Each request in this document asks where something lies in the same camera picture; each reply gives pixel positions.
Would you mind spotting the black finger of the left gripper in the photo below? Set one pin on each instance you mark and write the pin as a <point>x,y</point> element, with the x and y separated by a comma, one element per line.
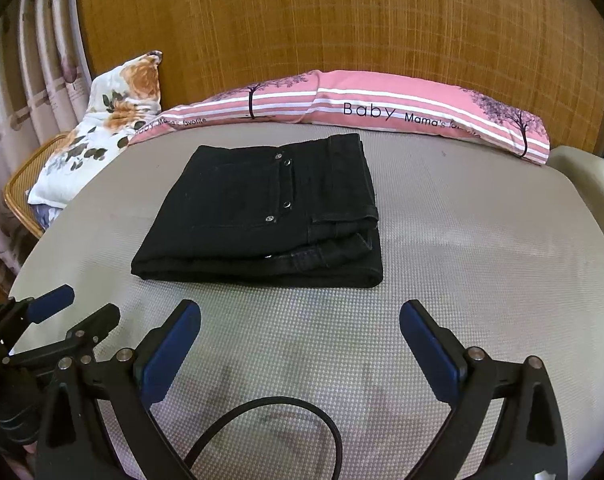
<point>79,340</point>

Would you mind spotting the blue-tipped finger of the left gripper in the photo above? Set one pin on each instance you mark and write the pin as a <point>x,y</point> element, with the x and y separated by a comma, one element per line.
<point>49,304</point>

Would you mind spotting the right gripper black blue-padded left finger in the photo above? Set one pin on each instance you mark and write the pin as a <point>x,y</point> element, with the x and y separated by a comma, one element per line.
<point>73,440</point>

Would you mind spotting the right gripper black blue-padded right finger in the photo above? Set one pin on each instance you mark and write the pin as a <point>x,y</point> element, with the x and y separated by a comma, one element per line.
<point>528,439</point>

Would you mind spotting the black pants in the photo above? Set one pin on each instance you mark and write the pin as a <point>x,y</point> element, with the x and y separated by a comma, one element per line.
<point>296,215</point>

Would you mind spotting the wicker chair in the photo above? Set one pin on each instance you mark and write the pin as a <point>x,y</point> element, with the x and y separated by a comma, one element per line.
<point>15,191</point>

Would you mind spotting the beige bed mattress cover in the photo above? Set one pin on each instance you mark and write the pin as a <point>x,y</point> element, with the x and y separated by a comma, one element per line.
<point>503,253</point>

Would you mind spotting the floral white orange pillow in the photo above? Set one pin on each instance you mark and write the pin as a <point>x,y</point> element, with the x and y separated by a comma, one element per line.
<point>121,102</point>

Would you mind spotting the beige patterned curtain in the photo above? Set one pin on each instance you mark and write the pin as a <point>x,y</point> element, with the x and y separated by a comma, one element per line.
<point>43,92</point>

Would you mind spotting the pink striped long pillow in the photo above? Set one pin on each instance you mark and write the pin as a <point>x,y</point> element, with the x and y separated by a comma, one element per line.
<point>368,101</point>

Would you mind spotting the wooden bamboo headboard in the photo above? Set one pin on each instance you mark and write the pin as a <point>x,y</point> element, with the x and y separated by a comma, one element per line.
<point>546,56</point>

